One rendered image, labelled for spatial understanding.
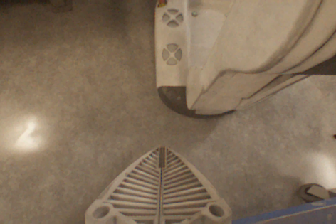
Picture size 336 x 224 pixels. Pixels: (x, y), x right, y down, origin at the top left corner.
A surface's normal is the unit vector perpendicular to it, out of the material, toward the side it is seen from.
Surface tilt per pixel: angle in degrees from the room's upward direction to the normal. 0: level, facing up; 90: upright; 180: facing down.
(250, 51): 91
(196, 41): 0
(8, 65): 0
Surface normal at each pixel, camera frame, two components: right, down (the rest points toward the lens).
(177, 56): 0.02, 0.47
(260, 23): -1.00, 0.00
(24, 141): 0.03, -0.17
